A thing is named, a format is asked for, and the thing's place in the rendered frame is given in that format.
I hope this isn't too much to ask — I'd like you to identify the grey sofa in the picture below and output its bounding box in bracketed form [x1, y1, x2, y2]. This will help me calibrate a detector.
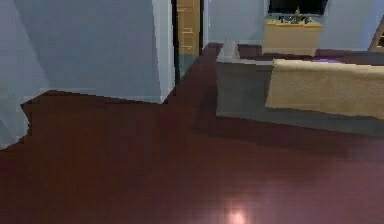
[215, 39, 384, 138]

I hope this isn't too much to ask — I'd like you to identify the tan wooden shelf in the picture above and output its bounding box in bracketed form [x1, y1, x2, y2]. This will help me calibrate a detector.
[176, 0, 201, 56]

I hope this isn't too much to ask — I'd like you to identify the tan wooden cabinet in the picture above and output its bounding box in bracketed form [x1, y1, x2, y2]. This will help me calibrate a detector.
[261, 19, 324, 57]

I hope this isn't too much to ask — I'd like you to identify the tan blanket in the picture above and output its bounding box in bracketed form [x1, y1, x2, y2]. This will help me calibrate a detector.
[265, 58, 384, 121]

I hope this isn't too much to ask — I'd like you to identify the small dark statuette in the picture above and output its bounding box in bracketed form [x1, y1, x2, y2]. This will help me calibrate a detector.
[292, 6, 304, 24]

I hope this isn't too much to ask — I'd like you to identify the black television set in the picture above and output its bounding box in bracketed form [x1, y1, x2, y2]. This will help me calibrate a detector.
[267, 0, 330, 17]

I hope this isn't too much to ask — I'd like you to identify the brown wooden ladder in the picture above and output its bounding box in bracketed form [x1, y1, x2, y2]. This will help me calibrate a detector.
[367, 14, 384, 53]

